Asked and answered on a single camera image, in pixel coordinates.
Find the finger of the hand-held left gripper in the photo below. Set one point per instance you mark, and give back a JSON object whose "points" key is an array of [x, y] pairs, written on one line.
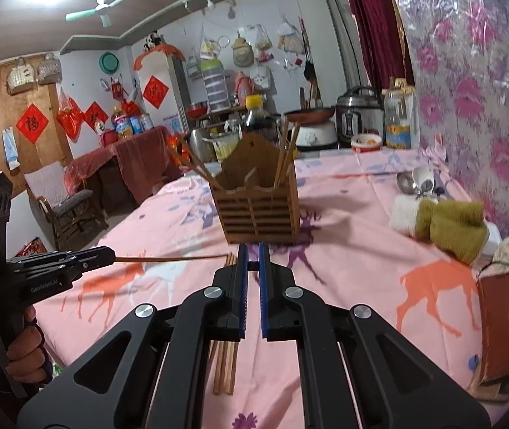
{"points": [[67, 257], [67, 270]]}

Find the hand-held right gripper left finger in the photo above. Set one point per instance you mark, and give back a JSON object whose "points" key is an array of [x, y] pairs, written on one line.
{"points": [[244, 295]]}

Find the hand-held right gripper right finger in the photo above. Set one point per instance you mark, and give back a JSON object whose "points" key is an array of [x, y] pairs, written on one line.
{"points": [[264, 295]]}

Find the brown wooden chopstick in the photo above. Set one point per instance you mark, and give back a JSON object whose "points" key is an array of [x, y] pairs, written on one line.
{"points": [[225, 366], [217, 366], [169, 258], [233, 366]]}

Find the brown slatted chopstick holder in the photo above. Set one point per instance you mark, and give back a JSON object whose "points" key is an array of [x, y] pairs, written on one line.
{"points": [[259, 214]]}

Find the person's left hand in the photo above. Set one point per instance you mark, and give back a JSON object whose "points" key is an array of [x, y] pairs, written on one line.
{"points": [[26, 357]]}

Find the wooden chair with cushion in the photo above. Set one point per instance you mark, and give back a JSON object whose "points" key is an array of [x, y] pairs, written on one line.
{"points": [[71, 201]]}

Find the blue white hanging packet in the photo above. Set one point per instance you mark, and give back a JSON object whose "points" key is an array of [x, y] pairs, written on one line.
{"points": [[10, 152]]}

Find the pink deer-print cloth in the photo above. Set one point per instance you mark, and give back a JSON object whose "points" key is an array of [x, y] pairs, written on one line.
{"points": [[361, 277]]}

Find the red diamond paper decoration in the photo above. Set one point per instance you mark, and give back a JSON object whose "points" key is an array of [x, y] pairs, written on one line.
{"points": [[32, 124], [96, 116], [153, 92]]}

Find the table under red cloth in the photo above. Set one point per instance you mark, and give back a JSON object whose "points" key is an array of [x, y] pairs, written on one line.
{"points": [[138, 156]]}

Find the small red pot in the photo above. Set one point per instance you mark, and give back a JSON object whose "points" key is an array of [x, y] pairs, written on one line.
{"points": [[109, 137]]}

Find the red hanging ornament in plastic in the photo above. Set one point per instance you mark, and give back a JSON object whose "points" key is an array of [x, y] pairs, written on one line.
{"points": [[70, 116]]}

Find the yellow oil bottle blue label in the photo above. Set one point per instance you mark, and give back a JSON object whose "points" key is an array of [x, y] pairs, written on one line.
{"points": [[122, 125]]}

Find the yellow pot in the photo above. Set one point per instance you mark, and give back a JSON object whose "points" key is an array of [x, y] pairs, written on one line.
{"points": [[225, 147]]}

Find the blue canister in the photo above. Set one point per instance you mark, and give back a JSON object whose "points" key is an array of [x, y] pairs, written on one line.
{"points": [[137, 125]]}

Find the clear jar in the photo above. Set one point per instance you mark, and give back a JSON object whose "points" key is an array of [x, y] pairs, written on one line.
{"points": [[147, 123]]}

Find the steel kettle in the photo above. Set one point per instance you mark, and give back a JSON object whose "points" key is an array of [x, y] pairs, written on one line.
{"points": [[198, 143]]}

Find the white fluffy cloth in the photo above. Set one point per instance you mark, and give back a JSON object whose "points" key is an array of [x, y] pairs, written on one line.
{"points": [[405, 214]]}

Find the beige woven handbag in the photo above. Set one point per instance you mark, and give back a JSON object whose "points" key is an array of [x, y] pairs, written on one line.
{"points": [[21, 78]]}

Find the white electric cooker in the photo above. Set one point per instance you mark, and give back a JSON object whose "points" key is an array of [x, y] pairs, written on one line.
{"points": [[319, 136]]}

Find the silver handbag in plastic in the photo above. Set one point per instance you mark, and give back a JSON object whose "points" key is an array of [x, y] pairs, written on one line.
{"points": [[49, 71]]}

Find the dark sauce bottle yellow cap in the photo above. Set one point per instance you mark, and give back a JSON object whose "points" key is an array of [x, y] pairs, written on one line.
{"points": [[256, 116]]}

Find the large metal spoon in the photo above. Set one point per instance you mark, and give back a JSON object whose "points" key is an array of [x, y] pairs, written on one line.
{"points": [[404, 182]]}

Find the red paper bowl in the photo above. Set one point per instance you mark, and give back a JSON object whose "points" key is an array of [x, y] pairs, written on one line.
{"points": [[366, 146]]}

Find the copper frying pan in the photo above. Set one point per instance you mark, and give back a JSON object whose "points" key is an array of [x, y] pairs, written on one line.
{"points": [[310, 115]]}

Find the red basin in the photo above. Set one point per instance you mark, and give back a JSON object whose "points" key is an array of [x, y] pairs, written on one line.
{"points": [[197, 109]]}

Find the steel pressure cooker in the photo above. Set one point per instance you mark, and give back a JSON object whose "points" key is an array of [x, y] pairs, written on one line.
{"points": [[357, 120]]}

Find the green round plate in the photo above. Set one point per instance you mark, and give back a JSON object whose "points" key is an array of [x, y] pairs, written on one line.
{"points": [[109, 62]]}

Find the olive green knit cloth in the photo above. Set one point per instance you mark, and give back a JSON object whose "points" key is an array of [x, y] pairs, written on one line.
{"points": [[455, 228]]}

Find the pink thermos jug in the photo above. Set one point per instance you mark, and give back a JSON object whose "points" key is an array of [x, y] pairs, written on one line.
{"points": [[243, 91]]}

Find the stacked grey green-lidded container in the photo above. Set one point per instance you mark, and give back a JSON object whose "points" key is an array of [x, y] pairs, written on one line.
{"points": [[215, 89]]}

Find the white fridge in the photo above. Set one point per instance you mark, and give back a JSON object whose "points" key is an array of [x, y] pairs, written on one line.
{"points": [[165, 71]]}

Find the white hanging bag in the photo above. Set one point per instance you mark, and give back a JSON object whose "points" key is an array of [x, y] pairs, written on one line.
{"points": [[259, 78]]}

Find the clear oil bottle yellow label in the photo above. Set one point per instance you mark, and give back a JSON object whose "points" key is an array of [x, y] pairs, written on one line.
{"points": [[397, 120]]}

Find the black hanging ladle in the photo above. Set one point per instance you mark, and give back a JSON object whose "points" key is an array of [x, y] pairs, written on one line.
{"points": [[309, 71]]}

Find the orange cloth cover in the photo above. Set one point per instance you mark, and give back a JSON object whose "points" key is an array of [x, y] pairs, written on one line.
{"points": [[165, 50]]}

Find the panda plush toy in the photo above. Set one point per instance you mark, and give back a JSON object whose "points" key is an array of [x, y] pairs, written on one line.
{"points": [[151, 42]]}

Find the straw hat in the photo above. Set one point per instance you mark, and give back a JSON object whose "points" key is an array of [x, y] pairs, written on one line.
{"points": [[242, 53]]}

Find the brown leather case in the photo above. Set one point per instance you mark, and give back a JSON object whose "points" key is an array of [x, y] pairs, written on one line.
{"points": [[504, 321]]}

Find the clear bag with yellow contents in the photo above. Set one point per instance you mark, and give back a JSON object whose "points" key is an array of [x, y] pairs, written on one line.
{"points": [[208, 49]]}

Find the clear bag with red contents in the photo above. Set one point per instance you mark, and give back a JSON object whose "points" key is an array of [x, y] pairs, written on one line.
{"points": [[263, 44]]}

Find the green ceiling fan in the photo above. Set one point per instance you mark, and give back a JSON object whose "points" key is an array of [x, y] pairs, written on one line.
{"points": [[101, 6]]}

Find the beige hanging bag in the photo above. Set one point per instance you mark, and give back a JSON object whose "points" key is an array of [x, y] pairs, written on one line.
{"points": [[289, 40]]}

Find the dark red curtain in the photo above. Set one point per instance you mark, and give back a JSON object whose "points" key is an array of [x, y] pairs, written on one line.
{"points": [[370, 18]]}

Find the floral mattress in plastic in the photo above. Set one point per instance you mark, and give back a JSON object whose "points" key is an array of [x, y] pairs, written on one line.
{"points": [[473, 76]]}

